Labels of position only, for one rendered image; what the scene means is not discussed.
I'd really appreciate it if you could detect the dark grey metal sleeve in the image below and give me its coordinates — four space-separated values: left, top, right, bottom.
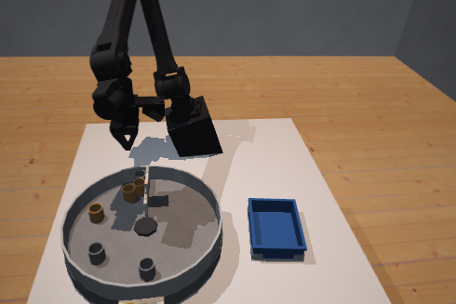
139 257 155 280
87 242 106 264
134 170 146 179

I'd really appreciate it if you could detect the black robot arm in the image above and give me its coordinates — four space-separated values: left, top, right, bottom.
89 0 202 125

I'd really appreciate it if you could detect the bronze bushing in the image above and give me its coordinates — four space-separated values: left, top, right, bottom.
122 184 137 202
133 178 145 195
88 203 104 223

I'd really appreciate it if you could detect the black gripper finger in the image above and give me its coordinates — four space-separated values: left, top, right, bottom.
119 135 131 146
111 133 138 151

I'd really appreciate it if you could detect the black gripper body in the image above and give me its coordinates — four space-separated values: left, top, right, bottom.
109 100 140 134

